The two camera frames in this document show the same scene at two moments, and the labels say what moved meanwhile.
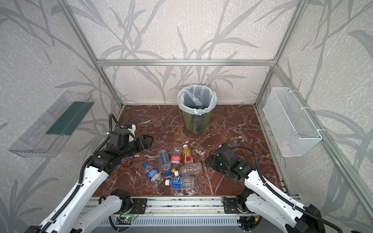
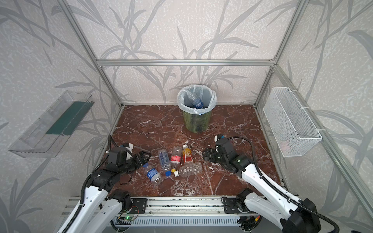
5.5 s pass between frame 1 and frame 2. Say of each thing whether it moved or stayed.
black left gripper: moved
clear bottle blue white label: moved
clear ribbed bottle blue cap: stayed
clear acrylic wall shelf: stayed
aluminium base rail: stayed
